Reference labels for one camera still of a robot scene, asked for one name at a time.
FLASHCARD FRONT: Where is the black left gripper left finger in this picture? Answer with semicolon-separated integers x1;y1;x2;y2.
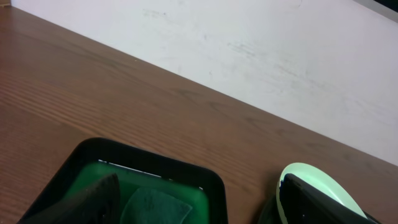
19;174;121;224

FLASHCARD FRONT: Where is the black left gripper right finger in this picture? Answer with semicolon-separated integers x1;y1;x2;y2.
279;174;377;224

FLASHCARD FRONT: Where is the mint plate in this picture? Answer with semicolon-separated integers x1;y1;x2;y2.
276;162;367;224

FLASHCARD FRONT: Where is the green sponge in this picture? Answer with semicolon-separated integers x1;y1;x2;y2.
120;188;192;224

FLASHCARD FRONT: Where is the black rectangular sponge tray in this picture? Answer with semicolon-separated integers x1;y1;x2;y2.
20;138;228;224

